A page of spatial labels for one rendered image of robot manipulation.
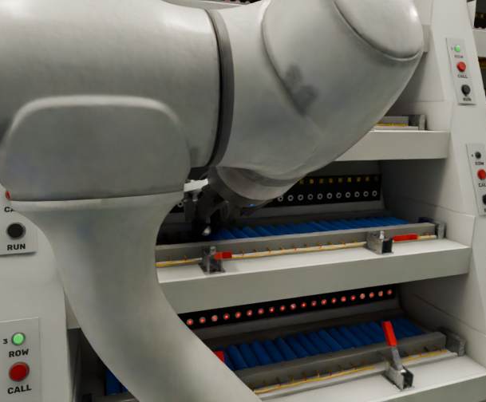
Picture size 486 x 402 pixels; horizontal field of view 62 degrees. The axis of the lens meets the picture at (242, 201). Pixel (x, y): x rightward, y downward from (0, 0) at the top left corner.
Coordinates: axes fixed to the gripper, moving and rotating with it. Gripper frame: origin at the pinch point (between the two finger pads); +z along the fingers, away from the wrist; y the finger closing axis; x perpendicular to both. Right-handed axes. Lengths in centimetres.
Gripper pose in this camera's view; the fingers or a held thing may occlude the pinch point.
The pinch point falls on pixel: (209, 219)
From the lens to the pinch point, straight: 59.3
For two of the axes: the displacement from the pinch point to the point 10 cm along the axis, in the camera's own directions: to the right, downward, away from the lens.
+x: 1.5, 9.4, -3.0
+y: -9.4, 0.5, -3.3
